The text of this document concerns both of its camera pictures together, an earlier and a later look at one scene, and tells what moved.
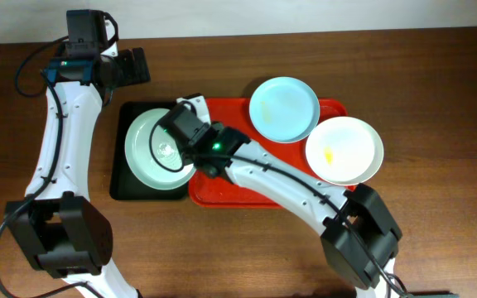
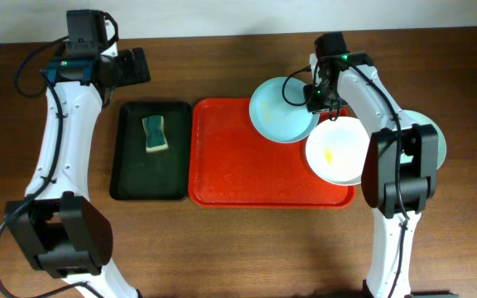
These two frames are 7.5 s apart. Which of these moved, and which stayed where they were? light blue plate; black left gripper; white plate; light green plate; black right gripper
Moved: light green plate; black right gripper
Stayed: black left gripper; white plate; light blue plate
